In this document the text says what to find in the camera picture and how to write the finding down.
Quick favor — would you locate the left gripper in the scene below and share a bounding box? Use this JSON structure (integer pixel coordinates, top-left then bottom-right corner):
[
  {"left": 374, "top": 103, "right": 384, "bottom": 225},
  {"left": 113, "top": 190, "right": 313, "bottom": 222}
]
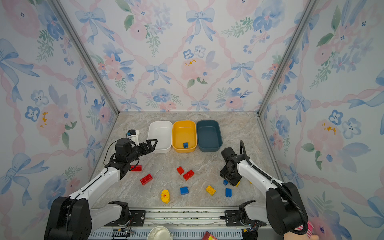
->
[{"left": 126, "top": 138, "right": 157, "bottom": 164}]

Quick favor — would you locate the white plastic container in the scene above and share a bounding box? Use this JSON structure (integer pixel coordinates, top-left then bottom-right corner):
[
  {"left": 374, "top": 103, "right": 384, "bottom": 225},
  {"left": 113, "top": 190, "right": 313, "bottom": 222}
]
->
[{"left": 148, "top": 121, "right": 173, "bottom": 154}]

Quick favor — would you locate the yellow plastic container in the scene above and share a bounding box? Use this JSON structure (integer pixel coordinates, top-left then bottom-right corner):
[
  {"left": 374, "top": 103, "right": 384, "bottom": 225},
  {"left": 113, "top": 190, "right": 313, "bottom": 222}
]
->
[{"left": 172, "top": 121, "right": 198, "bottom": 153}]

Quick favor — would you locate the dark teal plastic container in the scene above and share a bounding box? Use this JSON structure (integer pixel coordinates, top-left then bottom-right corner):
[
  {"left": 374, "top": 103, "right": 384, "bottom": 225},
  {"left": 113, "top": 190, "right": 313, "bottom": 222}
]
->
[{"left": 197, "top": 120, "right": 223, "bottom": 153}]

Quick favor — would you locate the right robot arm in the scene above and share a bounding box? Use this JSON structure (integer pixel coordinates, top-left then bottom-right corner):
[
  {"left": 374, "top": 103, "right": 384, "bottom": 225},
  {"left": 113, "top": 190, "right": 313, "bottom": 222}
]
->
[{"left": 220, "top": 145, "right": 309, "bottom": 236}]

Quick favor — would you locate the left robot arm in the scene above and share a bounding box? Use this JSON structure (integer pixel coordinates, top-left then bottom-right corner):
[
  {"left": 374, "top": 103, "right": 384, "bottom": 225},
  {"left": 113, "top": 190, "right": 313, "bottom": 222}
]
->
[{"left": 44, "top": 138, "right": 158, "bottom": 240}]

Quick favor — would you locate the yellow lego brick flat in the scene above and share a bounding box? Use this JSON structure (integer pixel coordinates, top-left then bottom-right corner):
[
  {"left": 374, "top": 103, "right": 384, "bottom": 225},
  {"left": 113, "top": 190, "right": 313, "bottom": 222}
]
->
[{"left": 206, "top": 185, "right": 216, "bottom": 196}]

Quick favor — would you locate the long red lego brick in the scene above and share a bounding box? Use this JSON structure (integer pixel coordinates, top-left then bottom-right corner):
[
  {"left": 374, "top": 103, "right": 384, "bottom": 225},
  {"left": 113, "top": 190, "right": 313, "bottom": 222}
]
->
[{"left": 140, "top": 174, "right": 153, "bottom": 186}]

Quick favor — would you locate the small red lego brick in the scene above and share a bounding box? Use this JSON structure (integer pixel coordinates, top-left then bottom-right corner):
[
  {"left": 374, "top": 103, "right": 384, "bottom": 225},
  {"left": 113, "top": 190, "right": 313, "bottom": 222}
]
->
[{"left": 177, "top": 167, "right": 185, "bottom": 175}]

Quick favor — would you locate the yellow duck lego piece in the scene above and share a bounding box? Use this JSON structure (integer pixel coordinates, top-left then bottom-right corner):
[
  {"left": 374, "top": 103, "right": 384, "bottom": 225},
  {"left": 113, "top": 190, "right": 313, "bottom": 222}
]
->
[{"left": 161, "top": 190, "right": 170, "bottom": 204}]

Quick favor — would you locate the red packet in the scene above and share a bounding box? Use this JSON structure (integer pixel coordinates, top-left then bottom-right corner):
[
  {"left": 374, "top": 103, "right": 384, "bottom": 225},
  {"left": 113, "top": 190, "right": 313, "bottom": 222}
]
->
[{"left": 202, "top": 232, "right": 218, "bottom": 240}]

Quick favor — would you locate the white bowl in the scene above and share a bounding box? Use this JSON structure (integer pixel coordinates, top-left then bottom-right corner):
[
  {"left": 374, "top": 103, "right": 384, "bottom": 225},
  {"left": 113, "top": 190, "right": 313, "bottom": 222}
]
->
[{"left": 147, "top": 226, "right": 173, "bottom": 240}]

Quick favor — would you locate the pink plush toy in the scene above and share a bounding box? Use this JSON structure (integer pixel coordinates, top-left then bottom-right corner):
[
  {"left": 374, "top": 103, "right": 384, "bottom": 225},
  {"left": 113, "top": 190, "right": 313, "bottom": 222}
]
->
[{"left": 283, "top": 222, "right": 320, "bottom": 240}]

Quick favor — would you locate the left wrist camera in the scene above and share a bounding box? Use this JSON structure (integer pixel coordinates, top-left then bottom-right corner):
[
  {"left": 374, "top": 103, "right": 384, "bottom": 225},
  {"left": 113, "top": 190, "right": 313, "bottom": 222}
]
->
[{"left": 126, "top": 130, "right": 140, "bottom": 146}]

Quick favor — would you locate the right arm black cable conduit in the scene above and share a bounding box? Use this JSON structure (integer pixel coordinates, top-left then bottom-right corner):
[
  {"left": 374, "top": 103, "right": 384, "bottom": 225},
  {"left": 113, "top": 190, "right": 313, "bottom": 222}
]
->
[{"left": 239, "top": 140, "right": 309, "bottom": 235}]

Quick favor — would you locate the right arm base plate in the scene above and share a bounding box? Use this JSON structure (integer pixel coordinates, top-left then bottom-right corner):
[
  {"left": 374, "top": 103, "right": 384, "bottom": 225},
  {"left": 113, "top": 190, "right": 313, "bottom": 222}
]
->
[{"left": 220, "top": 210, "right": 267, "bottom": 228}]

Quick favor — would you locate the aluminium mounting rail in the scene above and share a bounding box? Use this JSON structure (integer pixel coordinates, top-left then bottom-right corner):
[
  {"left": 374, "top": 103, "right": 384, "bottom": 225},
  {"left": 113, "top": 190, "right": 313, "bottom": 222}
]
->
[{"left": 89, "top": 206, "right": 304, "bottom": 232}]

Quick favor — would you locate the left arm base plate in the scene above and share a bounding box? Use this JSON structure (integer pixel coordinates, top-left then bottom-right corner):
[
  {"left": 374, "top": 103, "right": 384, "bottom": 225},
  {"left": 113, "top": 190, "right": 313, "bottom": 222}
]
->
[{"left": 105, "top": 210, "right": 146, "bottom": 227}]

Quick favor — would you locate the left aluminium corner post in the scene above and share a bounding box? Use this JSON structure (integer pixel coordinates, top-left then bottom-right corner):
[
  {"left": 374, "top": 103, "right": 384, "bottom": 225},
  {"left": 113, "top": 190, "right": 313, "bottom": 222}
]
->
[{"left": 48, "top": 0, "right": 120, "bottom": 115}]

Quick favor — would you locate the aluminium corner post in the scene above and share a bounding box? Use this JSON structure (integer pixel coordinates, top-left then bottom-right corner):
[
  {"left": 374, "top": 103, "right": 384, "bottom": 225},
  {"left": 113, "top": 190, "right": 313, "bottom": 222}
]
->
[
  {"left": 257, "top": 0, "right": 318, "bottom": 118},
  {"left": 48, "top": 0, "right": 120, "bottom": 115}
]

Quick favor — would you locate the right aluminium corner post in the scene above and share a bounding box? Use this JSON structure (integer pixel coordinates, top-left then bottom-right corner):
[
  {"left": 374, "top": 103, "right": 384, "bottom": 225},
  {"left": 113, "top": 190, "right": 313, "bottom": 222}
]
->
[{"left": 257, "top": 0, "right": 318, "bottom": 118}]

